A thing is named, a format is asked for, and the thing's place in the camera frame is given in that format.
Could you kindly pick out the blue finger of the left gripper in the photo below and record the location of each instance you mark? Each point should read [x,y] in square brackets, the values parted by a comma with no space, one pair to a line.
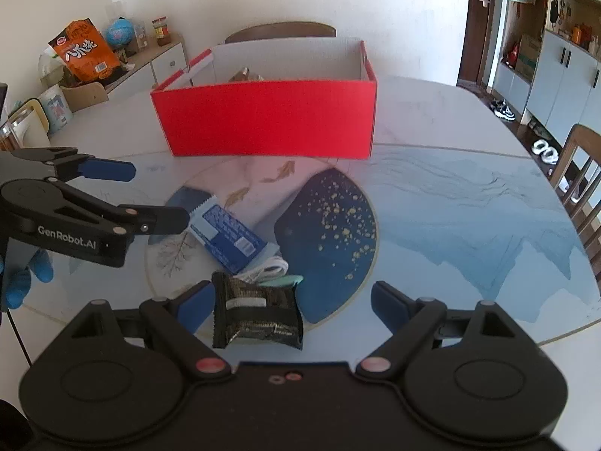
[103,169]
[154,220]

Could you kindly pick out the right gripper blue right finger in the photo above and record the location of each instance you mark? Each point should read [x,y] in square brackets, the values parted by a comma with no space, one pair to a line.
[412,323]

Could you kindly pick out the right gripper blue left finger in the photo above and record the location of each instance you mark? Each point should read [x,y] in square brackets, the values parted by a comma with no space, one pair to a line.
[172,324]

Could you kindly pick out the black small snack packet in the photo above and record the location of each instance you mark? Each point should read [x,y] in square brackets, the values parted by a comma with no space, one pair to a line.
[252,311]

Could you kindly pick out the blue white wafer packet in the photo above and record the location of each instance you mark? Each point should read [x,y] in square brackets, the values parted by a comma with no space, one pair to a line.
[231,243]

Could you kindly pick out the gold foil snack bag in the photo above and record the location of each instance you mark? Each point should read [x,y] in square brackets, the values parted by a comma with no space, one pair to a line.
[245,75]

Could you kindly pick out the blue gloved hand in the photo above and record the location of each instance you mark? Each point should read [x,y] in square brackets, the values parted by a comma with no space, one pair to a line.
[18,287]

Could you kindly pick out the white tissue roll pack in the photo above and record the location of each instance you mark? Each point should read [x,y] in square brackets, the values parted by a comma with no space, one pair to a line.
[56,108]

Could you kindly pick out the white drawer sideboard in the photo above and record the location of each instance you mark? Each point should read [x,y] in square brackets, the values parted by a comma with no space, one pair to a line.
[145,70]

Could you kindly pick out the orange snack bag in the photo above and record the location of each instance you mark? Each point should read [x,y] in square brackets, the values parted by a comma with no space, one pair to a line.
[86,53]

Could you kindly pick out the teal silicone stick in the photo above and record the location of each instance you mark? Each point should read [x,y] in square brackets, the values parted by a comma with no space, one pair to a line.
[284,281]

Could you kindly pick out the blue globe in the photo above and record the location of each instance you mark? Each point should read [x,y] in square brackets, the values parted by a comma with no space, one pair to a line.
[120,33]

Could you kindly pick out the red lid sauce jar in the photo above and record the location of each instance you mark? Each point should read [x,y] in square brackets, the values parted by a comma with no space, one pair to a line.
[162,32]

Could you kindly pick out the red cardboard box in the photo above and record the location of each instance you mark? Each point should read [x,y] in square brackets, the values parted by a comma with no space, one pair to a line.
[318,99]

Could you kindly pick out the white slippers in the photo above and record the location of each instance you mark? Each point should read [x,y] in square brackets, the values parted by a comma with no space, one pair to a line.
[545,152]

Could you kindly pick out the wooden chair right side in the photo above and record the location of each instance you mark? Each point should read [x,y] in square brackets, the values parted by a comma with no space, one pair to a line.
[582,199]

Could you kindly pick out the black white sneakers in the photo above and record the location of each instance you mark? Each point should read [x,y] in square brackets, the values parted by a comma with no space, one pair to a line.
[502,110]

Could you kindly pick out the wooden chair behind table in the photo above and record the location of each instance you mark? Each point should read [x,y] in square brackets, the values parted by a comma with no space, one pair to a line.
[283,30]

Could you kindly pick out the brown entrance door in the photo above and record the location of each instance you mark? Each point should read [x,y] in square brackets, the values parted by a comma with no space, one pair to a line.
[480,30]

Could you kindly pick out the cardboard carton in cabinet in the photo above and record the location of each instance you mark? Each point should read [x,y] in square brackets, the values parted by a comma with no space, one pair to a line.
[528,54]

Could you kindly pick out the blue wall cabinet unit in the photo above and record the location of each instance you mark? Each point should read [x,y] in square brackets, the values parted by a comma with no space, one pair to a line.
[565,89]

